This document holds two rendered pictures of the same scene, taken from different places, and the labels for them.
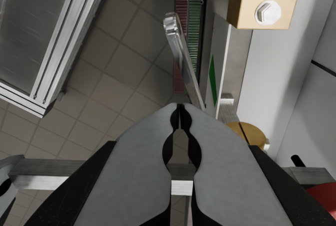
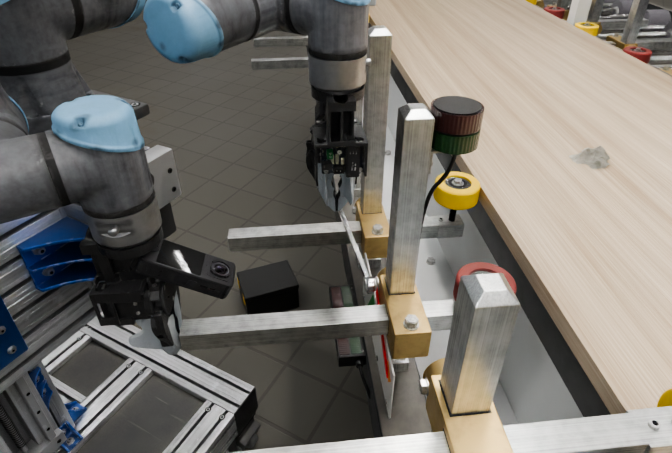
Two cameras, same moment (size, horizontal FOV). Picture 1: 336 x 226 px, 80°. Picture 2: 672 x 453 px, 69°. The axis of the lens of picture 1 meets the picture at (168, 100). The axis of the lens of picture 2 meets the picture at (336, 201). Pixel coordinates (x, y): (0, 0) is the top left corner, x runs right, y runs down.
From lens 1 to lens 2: 0.78 m
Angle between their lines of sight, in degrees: 86
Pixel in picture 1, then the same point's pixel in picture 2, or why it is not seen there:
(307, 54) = not seen: hidden behind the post
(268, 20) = (377, 228)
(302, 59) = not seen: hidden behind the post
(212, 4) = (359, 288)
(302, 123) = (521, 399)
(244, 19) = (367, 234)
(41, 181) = (213, 323)
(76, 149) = not seen: outside the picture
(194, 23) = (348, 299)
